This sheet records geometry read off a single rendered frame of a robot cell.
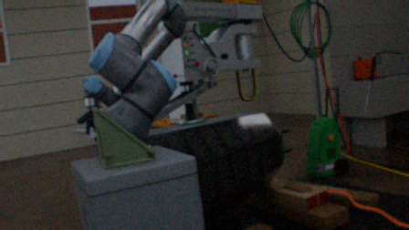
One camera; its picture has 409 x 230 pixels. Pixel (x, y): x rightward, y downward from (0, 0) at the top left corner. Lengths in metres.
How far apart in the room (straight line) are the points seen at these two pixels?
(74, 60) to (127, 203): 7.34
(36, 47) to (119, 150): 7.23
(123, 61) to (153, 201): 0.50
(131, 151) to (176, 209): 0.26
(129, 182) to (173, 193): 0.17
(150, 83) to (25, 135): 7.13
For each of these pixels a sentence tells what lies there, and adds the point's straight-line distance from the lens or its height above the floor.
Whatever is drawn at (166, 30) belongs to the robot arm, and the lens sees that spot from 2.00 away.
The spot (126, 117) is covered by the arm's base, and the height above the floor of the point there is 1.02.
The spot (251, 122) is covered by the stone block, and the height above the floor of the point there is 0.76.
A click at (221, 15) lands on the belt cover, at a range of 3.04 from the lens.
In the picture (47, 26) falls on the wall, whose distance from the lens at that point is 8.62.
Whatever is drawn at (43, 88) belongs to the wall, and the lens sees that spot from 8.48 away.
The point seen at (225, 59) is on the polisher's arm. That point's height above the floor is 1.24.
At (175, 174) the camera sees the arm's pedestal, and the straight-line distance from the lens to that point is 1.38.
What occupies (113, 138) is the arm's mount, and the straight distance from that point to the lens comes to 1.39.
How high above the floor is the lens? 1.12
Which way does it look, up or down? 5 degrees down
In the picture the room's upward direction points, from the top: 7 degrees counter-clockwise
